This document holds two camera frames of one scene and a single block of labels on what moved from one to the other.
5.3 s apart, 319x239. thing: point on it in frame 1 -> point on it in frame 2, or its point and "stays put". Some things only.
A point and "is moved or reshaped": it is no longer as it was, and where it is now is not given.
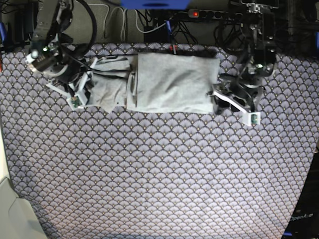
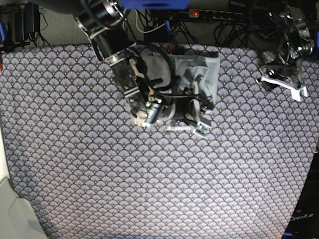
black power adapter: [26, 15] stays put
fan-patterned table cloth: [82, 173] stays put
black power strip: [211, 14] stays put
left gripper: [67, 68] -> [169, 108]
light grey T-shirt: [176, 83] is moved or reshaped
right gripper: [243, 88] -> [289, 72]
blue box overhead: [156, 4] stays put
